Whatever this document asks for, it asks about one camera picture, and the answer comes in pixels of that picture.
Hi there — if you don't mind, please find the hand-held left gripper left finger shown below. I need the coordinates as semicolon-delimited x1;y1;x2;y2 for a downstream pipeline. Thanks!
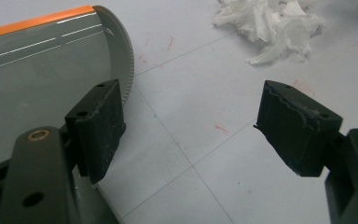
64;78;128;185

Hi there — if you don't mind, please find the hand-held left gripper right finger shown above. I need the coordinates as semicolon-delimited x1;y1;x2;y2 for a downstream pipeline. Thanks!
253;79;344;178

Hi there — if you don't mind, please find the grey dustpan with orange edge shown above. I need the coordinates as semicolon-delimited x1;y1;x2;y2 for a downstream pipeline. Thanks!
0;5;135;224

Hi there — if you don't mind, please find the pile of white tissue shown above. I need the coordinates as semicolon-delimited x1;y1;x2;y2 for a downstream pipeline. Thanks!
213;0;326;66

